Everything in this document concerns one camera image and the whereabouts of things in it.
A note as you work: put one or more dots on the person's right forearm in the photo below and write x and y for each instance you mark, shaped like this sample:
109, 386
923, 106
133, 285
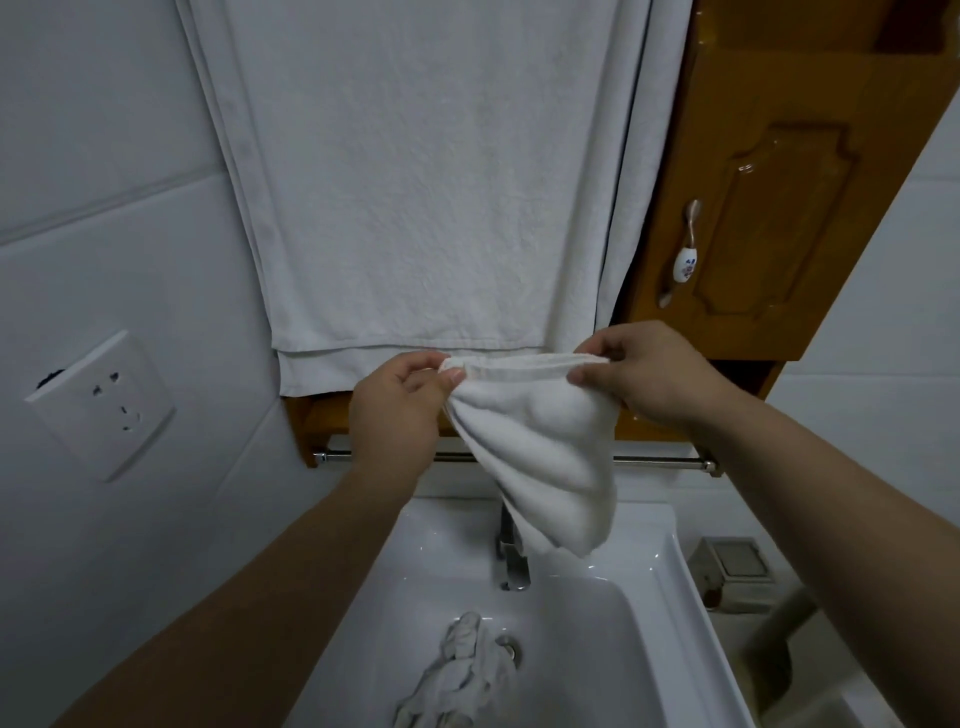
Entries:
840, 525

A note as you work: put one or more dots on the person's right hand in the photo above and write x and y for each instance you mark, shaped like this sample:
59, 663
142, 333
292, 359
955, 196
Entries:
660, 382

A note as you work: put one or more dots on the chrome faucet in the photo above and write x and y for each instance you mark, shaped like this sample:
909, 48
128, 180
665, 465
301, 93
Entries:
511, 559

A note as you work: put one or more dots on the chrome sink drain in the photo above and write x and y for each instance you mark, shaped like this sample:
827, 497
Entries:
510, 649

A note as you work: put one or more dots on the crumpled white cloth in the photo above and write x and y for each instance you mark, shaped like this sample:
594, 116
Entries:
457, 675

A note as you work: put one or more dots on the small white hand towel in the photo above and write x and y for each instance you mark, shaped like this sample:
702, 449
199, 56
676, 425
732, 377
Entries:
540, 450

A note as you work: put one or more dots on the person's left thumb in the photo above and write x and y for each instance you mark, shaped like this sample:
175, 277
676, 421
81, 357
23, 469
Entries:
442, 388

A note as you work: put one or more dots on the person's left forearm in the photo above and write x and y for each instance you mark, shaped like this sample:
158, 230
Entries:
247, 622

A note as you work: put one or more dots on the white wall socket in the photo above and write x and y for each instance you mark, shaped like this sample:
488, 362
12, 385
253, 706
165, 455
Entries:
101, 405

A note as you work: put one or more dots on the chrome towel bar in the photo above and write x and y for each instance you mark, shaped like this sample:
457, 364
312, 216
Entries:
660, 463

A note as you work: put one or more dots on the person's left hand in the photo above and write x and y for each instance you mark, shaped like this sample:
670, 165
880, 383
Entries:
390, 435

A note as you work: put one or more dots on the white ceramic sink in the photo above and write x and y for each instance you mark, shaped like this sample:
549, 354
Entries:
585, 637

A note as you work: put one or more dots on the wooden wall cabinet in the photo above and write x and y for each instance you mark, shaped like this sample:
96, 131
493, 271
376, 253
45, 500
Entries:
772, 187

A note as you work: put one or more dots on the person's right thumb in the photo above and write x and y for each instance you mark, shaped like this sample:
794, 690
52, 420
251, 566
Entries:
592, 377

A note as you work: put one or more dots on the large white hanging towel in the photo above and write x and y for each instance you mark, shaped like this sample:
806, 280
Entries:
435, 187

